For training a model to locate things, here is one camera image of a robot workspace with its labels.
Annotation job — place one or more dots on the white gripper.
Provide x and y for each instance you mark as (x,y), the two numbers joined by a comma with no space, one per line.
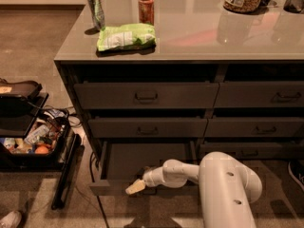
(150,178)

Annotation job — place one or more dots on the drawer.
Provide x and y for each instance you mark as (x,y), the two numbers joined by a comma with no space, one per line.
(286,127)
(255,150)
(147,127)
(146,95)
(122,163)
(260,94)

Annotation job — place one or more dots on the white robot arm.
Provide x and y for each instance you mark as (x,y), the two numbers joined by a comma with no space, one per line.
(227,187)

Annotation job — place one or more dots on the grey drawer cabinet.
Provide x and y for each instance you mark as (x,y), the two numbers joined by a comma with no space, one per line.
(197,41)

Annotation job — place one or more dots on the black floor bar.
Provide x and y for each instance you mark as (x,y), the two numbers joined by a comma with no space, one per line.
(61,192)

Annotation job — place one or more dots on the black bin of groceries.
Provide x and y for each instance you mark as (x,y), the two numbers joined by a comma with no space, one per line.
(49,130)

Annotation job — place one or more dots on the orange fruit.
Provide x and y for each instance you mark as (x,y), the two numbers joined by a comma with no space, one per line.
(41,150)

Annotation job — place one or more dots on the white shoe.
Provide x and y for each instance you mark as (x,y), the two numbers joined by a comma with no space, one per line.
(11,220)

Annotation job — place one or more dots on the green chip bag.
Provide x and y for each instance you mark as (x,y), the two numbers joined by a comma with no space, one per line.
(127,37)

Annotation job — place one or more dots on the black case lid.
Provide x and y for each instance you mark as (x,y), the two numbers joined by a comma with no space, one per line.
(25,91)

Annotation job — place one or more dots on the black sneaker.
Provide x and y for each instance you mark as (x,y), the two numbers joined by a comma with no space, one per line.
(296,171)

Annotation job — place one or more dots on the red soda can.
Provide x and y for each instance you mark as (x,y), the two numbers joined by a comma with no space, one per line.
(146,11)

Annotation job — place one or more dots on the green soda can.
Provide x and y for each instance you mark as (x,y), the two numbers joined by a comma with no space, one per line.
(97,13)

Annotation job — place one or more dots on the dark glass bottle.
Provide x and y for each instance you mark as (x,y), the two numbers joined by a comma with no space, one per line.
(295,6)

